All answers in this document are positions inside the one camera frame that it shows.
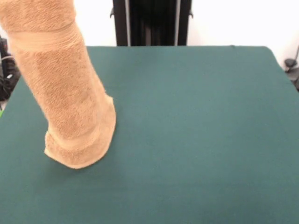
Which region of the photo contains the tan terry towel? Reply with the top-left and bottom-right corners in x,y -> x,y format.
0,0 -> 117,169

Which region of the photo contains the black floor device with cable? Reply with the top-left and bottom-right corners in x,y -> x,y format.
284,44 -> 299,92

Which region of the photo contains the black metal frame stand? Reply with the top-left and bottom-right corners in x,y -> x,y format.
109,0 -> 194,47

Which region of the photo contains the black cable bundle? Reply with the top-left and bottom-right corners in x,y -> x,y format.
0,35 -> 21,101

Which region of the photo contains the dark green table cloth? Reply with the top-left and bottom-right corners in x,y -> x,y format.
0,45 -> 299,224

